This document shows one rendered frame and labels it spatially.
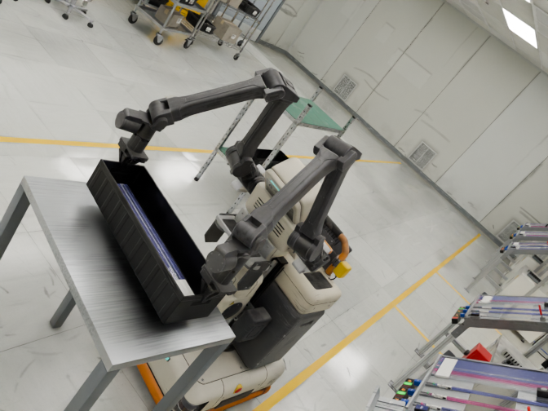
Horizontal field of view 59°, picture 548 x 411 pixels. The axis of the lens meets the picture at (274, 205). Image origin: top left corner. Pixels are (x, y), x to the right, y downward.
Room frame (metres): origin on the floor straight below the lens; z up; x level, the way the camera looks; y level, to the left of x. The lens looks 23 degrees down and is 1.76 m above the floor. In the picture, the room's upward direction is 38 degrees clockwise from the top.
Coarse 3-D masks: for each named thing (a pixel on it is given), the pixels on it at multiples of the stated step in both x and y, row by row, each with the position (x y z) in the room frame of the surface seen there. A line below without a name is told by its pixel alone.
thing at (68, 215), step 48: (48, 192) 1.25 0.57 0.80; (0, 240) 1.23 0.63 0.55; (48, 240) 1.11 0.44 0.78; (96, 240) 1.21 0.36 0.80; (96, 288) 1.05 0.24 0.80; (96, 336) 0.93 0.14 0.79; (144, 336) 1.02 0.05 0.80; (192, 336) 1.14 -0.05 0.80; (96, 384) 0.89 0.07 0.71; (192, 384) 1.26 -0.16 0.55
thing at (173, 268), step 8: (120, 184) 1.41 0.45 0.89; (128, 192) 1.40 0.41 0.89; (128, 200) 1.37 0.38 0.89; (136, 200) 1.40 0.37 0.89; (136, 208) 1.36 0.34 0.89; (144, 216) 1.35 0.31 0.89; (144, 224) 1.32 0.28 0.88; (152, 232) 1.31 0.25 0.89; (152, 240) 1.28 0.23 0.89; (160, 240) 1.30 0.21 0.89; (160, 248) 1.27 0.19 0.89; (168, 256) 1.26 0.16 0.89; (168, 264) 1.23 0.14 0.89; (176, 272) 1.22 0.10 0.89; (176, 280) 1.19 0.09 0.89; (184, 280) 1.22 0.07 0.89; (184, 288) 1.18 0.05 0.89
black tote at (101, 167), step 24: (96, 168) 1.35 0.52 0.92; (144, 168) 1.49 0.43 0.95; (96, 192) 1.32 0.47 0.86; (120, 192) 1.27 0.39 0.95; (144, 192) 1.45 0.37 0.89; (120, 216) 1.24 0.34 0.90; (168, 216) 1.38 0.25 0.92; (120, 240) 1.22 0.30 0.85; (144, 240) 1.18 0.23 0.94; (168, 240) 1.35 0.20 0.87; (192, 240) 1.31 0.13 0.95; (144, 264) 1.15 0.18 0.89; (192, 264) 1.28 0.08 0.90; (144, 288) 1.12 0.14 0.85; (168, 288) 1.09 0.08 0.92; (192, 288) 1.25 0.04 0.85; (168, 312) 1.06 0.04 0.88; (192, 312) 1.13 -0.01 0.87
